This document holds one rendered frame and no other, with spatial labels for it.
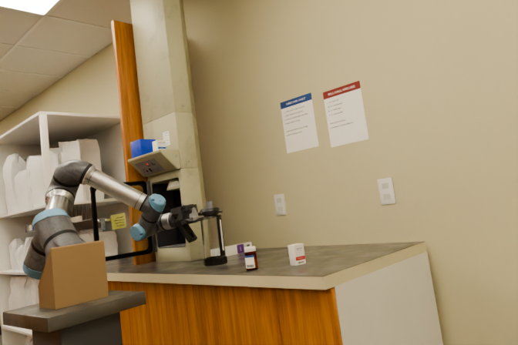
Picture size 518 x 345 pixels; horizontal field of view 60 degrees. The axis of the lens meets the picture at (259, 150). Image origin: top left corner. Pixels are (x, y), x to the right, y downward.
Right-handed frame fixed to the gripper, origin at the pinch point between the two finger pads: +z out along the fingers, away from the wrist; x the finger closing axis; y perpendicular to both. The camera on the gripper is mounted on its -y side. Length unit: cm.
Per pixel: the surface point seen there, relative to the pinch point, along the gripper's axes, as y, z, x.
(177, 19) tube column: 110, -20, 29
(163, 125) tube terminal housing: 54, -38, 24
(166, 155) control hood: 35.3, -29.4, 13.6
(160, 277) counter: -21.1, -21.5, -12.5
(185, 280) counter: -23.2, -4.8, -16.9
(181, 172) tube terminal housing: 26.3, -28.1, 21.2
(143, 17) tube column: 119, -40, 26
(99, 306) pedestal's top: -22, 1, -64
